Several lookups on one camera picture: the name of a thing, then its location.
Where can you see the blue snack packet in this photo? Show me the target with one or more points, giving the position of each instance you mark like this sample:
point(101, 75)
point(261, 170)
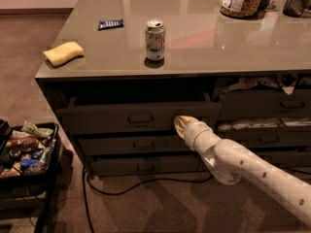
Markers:
point(29, 163)

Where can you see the silver green soda can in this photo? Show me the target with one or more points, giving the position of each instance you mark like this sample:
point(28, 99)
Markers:
point(155, 39)

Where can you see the yellow sponge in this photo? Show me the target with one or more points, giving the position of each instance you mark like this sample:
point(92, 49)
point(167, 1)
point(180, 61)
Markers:
point(63, 53)

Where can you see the large nut jar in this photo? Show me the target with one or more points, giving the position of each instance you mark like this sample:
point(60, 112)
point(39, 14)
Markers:
point(239, 8)

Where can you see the grey drawer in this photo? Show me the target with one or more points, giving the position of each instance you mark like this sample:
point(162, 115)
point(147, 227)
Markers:
point(130, 145)
point(154, 113)
point(270, 132)
point(145, 165)
point(282, 157)
point(248, 97)

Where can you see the blue candy bar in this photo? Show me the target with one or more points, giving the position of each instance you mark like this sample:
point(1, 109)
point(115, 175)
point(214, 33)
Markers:
point(110, 24)

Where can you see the black snack tray cart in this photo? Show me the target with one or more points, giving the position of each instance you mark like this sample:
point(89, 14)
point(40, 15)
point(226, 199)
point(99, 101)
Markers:
point(28, 193)

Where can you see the green snack bag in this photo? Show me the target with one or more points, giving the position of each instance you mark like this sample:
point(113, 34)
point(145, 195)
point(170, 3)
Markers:
point(36, 131)

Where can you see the dark metal kettle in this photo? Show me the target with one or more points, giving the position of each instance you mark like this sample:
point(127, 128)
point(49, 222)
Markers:
point(295, 8)

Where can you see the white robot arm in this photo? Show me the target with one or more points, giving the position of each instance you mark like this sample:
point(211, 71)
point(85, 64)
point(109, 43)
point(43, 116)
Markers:
point(229, 161)

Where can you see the grey drawer cabinet counter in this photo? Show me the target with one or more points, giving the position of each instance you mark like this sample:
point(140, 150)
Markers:
point(204, 51)

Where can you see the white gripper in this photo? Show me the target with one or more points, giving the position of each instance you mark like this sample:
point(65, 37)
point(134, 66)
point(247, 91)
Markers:
point(190, 133)

